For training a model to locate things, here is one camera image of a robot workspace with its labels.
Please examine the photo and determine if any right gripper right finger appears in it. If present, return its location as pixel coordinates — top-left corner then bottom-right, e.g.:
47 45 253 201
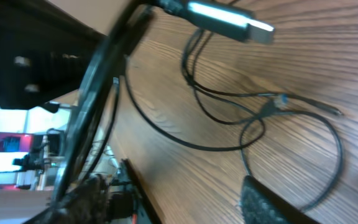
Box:
240 175 318 224

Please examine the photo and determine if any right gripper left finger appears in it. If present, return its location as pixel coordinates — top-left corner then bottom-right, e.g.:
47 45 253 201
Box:
24 174 108 224

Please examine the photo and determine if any black USB cable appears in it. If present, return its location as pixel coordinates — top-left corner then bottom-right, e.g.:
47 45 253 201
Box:
122 27 344 212
51 0 276 203

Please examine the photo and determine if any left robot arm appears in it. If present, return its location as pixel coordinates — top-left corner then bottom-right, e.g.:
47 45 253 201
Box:
0 1 104 110

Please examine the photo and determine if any background monitor screen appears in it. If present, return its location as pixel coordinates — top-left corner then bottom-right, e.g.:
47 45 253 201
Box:
0 132 34 173

